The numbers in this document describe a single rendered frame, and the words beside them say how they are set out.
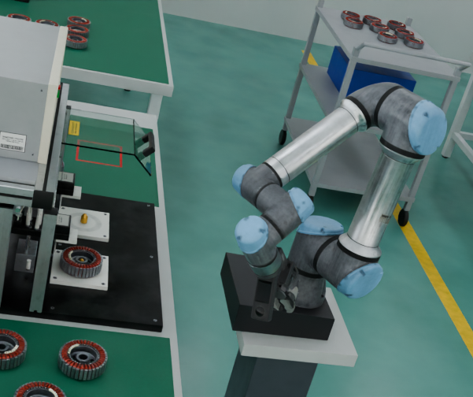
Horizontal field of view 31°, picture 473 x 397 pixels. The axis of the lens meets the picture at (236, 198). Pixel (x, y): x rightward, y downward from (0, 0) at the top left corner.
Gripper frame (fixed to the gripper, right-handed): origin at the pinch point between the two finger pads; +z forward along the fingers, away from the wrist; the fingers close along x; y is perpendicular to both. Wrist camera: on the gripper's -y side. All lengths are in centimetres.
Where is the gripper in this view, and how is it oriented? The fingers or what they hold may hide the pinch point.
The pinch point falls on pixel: (283, 310)
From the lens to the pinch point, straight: 217.4
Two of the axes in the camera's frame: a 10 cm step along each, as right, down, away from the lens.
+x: -8.8, -1.7, 4.5
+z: 2.9, 5.7, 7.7
